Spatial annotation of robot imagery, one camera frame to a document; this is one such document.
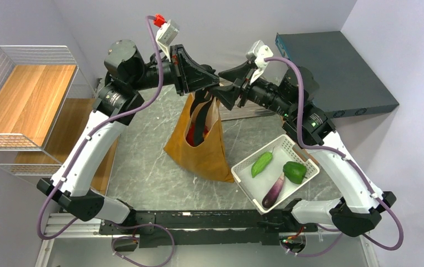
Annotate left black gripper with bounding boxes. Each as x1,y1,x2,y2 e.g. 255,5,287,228
129,44,220,96

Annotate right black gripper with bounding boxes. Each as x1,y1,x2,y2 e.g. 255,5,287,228
208,60,295,118

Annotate red snack packet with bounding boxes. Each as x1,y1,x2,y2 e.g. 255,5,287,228
186,123,209,147

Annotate tan grocery bag black straps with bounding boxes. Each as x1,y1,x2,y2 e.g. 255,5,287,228
163,88,235,184

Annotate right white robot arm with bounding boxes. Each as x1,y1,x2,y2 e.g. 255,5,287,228
212,62,396,237

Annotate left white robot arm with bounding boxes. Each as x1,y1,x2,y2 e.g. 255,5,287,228
37,39,219,234

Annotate silver metal tray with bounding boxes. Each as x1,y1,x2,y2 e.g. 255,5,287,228
219,104,275,121

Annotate green bitter gourd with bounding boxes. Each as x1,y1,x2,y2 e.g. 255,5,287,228
251,151,273,178

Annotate white plastic basket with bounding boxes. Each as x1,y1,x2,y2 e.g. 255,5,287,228
231,134,320,215

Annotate green bell pepper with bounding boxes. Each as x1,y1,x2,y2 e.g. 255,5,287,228
283,161,307,185

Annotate purple eggplant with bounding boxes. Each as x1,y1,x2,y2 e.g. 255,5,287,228
261,172,286,209

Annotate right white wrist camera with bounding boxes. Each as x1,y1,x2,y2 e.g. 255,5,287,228
246,40,274,85

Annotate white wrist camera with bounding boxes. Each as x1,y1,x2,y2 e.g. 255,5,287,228
246,40,274,85
153,14,179,62

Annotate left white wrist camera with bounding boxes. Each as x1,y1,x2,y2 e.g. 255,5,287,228
153,14,179,62

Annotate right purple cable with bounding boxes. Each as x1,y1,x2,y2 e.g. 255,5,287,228
263,56,405,258

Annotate dark network switch box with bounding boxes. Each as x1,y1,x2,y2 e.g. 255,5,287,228
275,31,399,118

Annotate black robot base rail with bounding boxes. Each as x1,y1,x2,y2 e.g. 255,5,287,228
44,210,323,255

